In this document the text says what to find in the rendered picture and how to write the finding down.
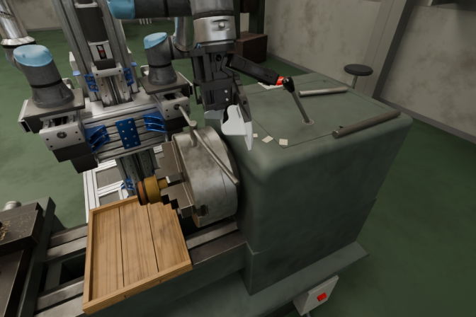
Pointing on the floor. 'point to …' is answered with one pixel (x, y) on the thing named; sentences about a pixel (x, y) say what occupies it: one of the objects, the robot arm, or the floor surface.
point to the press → (249, 0)
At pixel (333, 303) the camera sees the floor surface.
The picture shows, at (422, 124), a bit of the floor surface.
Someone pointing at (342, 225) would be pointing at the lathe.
